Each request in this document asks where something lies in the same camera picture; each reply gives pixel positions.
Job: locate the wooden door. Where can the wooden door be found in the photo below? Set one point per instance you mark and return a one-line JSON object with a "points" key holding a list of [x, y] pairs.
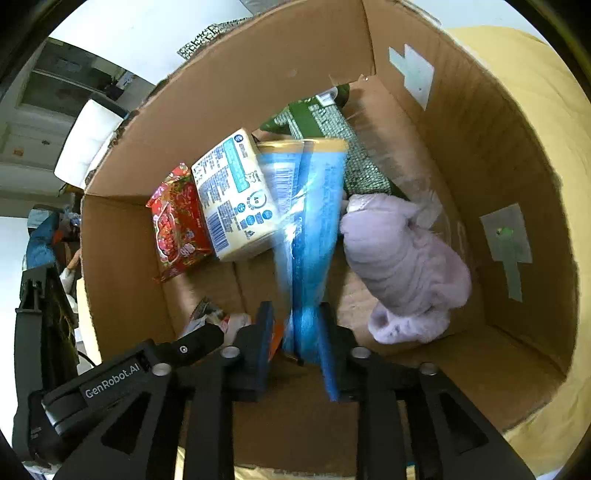
{"points": [[18, 143]]}

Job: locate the red snack packet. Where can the red snack packet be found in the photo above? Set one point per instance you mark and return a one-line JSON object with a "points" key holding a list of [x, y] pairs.
{"points": [[178, 226]]}

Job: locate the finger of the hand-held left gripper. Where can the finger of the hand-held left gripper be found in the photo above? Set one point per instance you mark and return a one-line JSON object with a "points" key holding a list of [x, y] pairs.
{"points": [[41, 332], [194, 344]]}

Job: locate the glass sliding door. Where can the glass sliding door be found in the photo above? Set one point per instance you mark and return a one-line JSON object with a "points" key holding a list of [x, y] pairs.
{"points": [[69, 78]]}

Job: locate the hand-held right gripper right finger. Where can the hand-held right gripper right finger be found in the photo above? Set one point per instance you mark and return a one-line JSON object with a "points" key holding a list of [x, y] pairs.
{"points": [[328, 364]]}

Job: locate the orange snack packet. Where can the orange snack packet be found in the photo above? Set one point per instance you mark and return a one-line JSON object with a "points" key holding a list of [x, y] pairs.
{"points": [[205, 314]]}

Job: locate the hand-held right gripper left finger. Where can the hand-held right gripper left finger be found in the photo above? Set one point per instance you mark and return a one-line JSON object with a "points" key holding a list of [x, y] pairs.
{"points": [[265, 350]]}

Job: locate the cardboard box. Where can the cardboard box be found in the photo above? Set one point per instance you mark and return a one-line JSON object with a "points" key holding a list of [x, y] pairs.
{"points": [[508, 138]]}

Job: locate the green snack packet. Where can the green snack packet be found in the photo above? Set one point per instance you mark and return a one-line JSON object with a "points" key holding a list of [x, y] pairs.
{"points": [[341, 134]]}

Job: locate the purple plush toy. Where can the purple plush toy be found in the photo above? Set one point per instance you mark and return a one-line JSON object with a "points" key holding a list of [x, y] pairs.
{"points": [[401, 258]]}

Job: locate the white and blue carton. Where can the white and blue carton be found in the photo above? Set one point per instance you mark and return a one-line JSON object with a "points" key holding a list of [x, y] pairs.
{"points": [[235, 198]]}

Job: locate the long blue packet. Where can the long blue packet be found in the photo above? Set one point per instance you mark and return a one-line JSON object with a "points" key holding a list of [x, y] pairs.
{"points": [[309, 230]]}

